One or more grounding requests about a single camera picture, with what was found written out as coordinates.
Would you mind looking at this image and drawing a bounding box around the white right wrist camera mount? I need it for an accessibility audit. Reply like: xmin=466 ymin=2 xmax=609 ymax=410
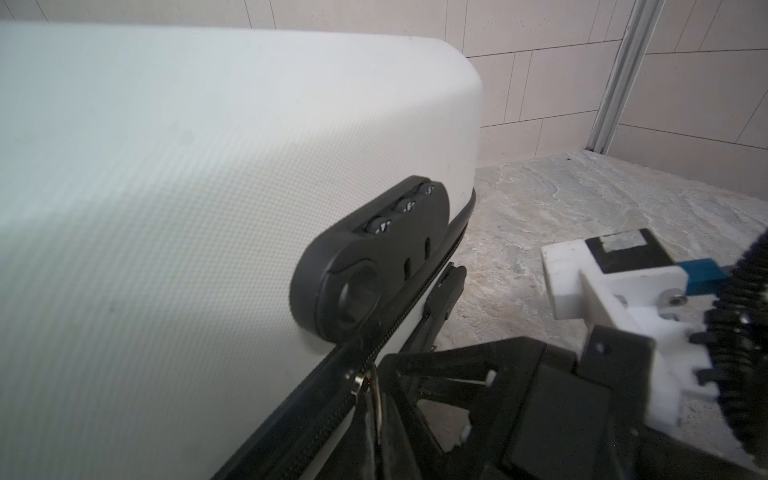
xmin=541 ymin=228 xmax=719 ymax=434

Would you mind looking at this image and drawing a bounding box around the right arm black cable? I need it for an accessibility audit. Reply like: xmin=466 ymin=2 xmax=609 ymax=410
xmin=689 ymin=230 xmax=768 ymax=469

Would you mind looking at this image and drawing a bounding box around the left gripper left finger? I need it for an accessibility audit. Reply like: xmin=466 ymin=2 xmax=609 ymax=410
xmin=317 ymin=391 xmax=377 ymax=480

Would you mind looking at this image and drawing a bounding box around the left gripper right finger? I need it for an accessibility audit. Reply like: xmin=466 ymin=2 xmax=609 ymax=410
xmin=379 ymin=394 xmax=443 ymax=479

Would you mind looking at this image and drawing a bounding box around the black suitcase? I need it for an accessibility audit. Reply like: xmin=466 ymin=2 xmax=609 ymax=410
xmin=1 ymin=22 xmax=482 ymax=479

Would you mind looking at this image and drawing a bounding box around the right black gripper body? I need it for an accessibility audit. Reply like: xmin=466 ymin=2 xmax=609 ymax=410
xmin=379 ymin=327 xmax=754 ymax=479

